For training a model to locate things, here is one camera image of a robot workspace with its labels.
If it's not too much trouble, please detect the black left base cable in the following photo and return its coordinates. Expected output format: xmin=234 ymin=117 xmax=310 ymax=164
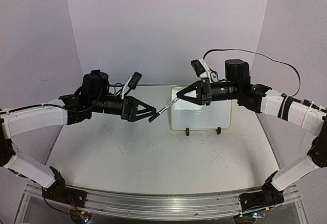
xmin=39 ymin=185 xmax=77 ymax=216

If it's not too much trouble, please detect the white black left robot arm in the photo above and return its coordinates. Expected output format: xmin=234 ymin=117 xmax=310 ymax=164
xmin=1 ymin=70 xmax=156 ymax=206

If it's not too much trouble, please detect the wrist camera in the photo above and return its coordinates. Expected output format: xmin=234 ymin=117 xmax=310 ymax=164
xmin=121 ymin=71 xmax=143 ymax=99
xmin=191 ymin=59 xmax=218 ymax=82

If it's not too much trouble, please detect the black whiteboard stand clip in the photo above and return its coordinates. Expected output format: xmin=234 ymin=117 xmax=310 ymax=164
xmin=185 ymin=128 xmax=190 ymax=136
xmin=216 ymin=127 xmax=221 ymax=135

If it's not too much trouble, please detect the right green circuit board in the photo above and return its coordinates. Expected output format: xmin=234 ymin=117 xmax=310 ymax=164
xmin=251 ymin=207 xmax=271 ymax=219

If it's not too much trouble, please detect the black right camera cable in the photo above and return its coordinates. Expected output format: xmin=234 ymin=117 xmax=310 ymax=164
xmin=203 ymin=49 xmax=301 ymax=97

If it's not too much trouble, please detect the black whiteboard marker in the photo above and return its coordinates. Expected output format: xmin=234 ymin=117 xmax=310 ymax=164
xmin=148 ymin=97 xmax=179 ymax=122

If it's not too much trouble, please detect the left green circuit board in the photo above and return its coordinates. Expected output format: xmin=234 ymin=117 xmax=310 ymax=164
xmin=69 ymin=211 xmax=92 ymax=224

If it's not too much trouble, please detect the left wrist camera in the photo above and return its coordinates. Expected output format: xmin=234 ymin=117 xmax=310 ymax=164
xmin=121 ymin=71 xmax=143 ymax=99

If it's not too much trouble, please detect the green circuit board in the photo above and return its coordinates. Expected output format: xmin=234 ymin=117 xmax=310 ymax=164
xmin=69 ymin=211 xmax=92 ymax=224
xmin=251 ymin=207 xmax=271 ymax=219

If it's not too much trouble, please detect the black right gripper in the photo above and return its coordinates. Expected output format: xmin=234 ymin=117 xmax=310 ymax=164
xmin=175 ymin=78 xmax=240 ymax=105

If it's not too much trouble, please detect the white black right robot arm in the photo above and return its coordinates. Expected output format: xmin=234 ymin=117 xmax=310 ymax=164
xmin=176 ymin=59 xmax=326 ymax=213

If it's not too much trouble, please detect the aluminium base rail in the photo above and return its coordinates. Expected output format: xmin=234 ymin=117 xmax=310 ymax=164
xmin=24 ymin=183 xmax=301 ymax=216

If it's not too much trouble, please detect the yellow framed small whiteboard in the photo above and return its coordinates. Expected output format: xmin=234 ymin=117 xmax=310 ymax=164
xmin=170 ymin=99 xmax=232 ymax=131

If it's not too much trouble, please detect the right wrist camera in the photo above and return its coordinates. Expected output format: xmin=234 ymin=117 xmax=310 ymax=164
xmin=191 ymin=59 xmax=218 ymax=82

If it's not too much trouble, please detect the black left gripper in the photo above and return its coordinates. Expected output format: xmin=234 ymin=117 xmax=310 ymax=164
xmin=88 ymin=93 xmax=157 ymax=121

